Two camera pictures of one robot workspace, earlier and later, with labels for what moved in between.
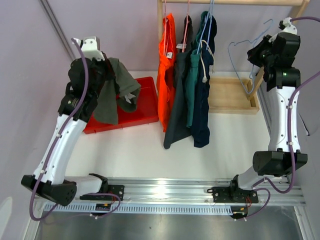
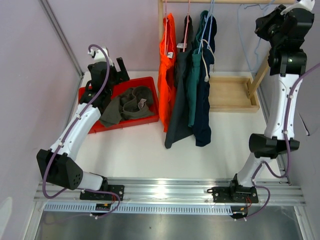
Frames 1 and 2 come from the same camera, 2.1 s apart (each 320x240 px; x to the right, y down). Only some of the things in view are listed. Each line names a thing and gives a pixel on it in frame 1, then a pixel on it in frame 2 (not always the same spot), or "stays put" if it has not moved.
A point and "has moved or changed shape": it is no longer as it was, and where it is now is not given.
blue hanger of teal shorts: (210, 12) stays put
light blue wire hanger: (251, 91) to (240, 34)
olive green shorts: (120, 89) has moved or changed shape
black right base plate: (233, 194) stays put
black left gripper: (108, 66) to (121, 76)
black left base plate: (118, 190) stays put
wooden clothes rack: (232, 95) stays put
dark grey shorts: (178, 132) stays put
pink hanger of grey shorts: (186, 28) stays put
